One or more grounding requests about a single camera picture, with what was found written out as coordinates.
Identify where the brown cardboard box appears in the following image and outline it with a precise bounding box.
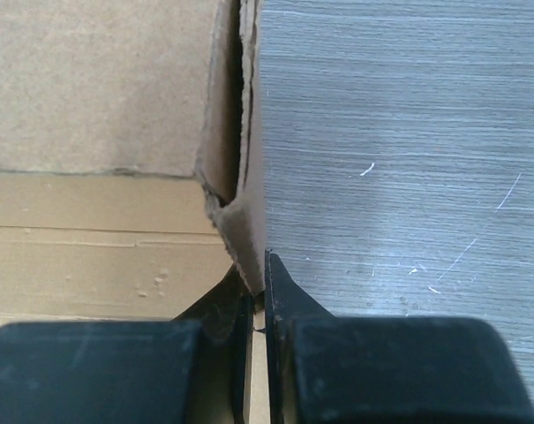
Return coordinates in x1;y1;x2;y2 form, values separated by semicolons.
0;0;270;424

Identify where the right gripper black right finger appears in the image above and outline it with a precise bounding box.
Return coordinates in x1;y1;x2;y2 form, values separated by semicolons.
265;252;534;423

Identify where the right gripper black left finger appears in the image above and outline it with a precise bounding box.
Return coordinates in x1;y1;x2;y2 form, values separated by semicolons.
0;269;253;423

